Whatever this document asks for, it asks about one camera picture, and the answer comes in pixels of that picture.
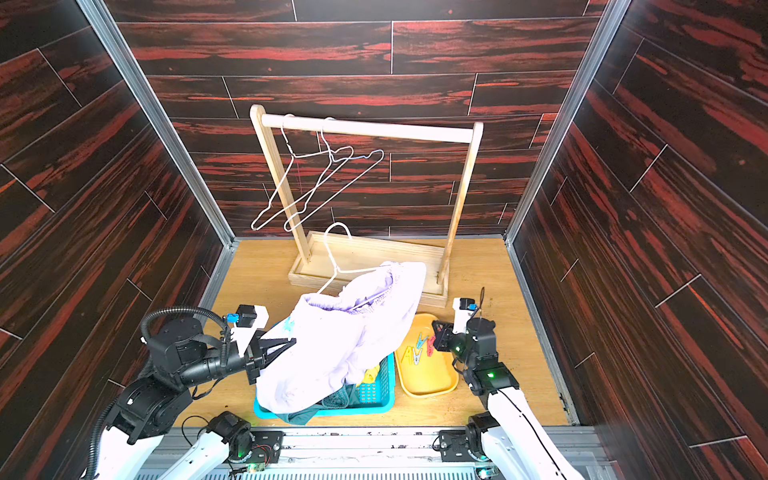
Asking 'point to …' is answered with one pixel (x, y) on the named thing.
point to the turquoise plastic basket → (374, 393)
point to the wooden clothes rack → (326, 262)
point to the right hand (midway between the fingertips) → (440, 320)
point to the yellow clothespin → (408, 354)
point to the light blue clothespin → (420, 342)
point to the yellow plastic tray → (422, 370)
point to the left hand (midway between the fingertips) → (293, 340)
